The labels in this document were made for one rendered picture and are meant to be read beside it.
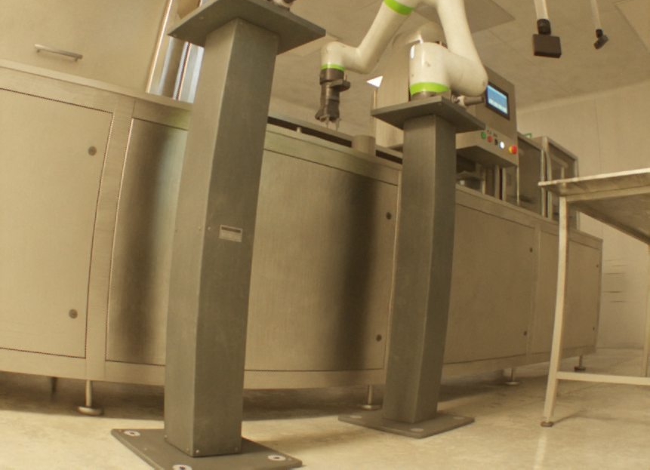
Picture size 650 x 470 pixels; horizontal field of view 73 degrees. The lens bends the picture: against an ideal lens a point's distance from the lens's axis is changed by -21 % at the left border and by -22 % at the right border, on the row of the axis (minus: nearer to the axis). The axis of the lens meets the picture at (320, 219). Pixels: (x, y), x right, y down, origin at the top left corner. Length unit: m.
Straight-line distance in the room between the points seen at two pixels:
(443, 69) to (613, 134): 4.17
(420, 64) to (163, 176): 0.84
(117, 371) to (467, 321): 1.28
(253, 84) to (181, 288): 0.42
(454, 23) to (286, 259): 1.01
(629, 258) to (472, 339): 3.51
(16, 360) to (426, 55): 1.42
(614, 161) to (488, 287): 3.69
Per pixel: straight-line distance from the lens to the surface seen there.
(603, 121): 5.78
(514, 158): 2.38
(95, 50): 1.53
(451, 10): 1.96
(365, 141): 1.77
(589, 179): 1.41
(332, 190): 1.55
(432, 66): 1.65
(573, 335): 2.93
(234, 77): 1.07
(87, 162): 1.24
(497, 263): 2.17
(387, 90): 2.39
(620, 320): 5.36
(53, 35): 1.52
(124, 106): 1.29
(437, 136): 1.55
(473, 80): 1.74
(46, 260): 1.20
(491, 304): 2.14
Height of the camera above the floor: 0.34
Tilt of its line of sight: 9 degrees up
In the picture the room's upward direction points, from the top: 5 degrees clockwise
